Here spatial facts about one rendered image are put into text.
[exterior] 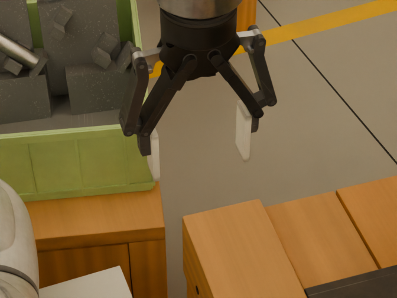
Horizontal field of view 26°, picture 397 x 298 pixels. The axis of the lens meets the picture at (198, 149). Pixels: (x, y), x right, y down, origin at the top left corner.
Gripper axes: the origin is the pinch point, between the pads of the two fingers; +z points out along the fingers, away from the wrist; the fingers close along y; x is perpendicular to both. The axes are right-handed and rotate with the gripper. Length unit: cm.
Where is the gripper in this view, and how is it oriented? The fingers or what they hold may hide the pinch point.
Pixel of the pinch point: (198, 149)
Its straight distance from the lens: 96.6
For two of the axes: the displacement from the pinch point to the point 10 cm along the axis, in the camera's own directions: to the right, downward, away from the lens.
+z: 0.0, 7.1, 7.0
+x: 2.9, 6.7, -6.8
